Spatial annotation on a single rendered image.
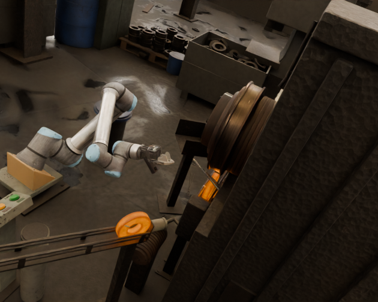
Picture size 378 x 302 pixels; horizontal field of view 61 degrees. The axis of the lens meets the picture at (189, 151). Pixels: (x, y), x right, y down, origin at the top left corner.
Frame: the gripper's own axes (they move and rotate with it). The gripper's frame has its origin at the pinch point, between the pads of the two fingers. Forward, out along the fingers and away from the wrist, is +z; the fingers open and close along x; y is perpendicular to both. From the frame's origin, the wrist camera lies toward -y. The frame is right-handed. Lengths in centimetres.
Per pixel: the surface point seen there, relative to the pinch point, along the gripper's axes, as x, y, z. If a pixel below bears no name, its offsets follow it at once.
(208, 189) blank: -7.2, -6.1, 24.7
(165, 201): 47, -68, -29
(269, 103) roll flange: -2, 43, 49
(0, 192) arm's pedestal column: -25, -38, -118
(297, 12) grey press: 258, 61, 30
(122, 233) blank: -54, -6, 2
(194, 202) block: -25.8, -2.3, 24.3
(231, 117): -18, 40, 37
